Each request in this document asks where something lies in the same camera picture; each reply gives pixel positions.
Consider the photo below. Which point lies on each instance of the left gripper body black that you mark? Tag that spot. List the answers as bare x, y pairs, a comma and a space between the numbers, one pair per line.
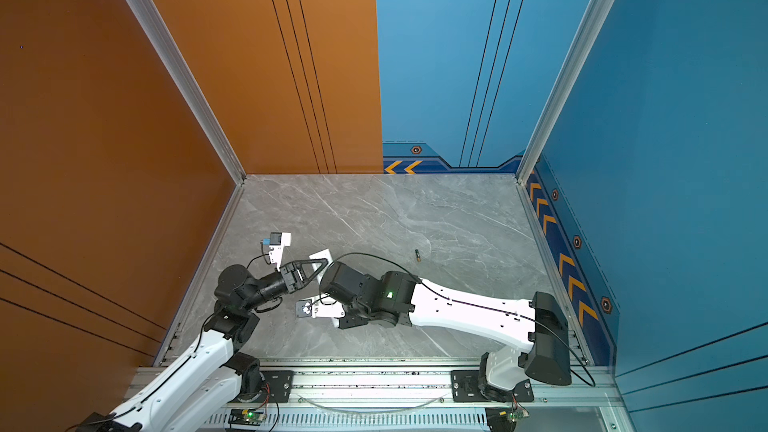
288, 280

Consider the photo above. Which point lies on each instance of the white remote control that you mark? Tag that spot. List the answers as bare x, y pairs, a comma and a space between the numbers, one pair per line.
321, 259

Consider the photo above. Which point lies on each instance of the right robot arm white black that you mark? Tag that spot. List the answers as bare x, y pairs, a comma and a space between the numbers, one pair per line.
533, 332

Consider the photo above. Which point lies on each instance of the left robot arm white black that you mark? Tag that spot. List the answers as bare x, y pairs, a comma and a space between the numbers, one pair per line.
212, 371

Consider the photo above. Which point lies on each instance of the green circuit board left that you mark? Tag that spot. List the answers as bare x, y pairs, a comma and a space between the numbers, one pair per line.
246, 417

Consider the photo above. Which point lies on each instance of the circuit board right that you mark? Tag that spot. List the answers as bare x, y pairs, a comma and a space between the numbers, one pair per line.
505, 419

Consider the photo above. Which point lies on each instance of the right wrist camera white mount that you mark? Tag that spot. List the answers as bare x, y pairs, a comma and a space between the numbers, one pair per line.
319, 307

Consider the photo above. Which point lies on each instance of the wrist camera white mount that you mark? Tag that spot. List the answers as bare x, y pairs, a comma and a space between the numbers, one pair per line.
319, 307
272, 248

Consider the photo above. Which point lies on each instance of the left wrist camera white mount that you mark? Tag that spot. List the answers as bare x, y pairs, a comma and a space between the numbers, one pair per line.
272, 248

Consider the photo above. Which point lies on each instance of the aluminium rail frame front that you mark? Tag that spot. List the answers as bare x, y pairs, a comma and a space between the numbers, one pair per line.
334, 396

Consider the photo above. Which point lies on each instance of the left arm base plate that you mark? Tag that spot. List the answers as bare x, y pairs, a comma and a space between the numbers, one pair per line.
272, 386

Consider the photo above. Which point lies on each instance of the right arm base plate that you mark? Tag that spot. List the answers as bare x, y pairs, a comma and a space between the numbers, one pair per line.
469, 385

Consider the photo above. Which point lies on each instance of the left aluminium corner post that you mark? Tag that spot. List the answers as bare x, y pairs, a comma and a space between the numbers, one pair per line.
153, 25

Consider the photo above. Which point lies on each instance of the aluminium corner post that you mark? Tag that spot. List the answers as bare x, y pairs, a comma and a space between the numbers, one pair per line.
153, 25
583, 41

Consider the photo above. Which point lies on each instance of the right aluminium corner post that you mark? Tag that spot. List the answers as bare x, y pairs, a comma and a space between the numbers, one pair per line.
583, 41

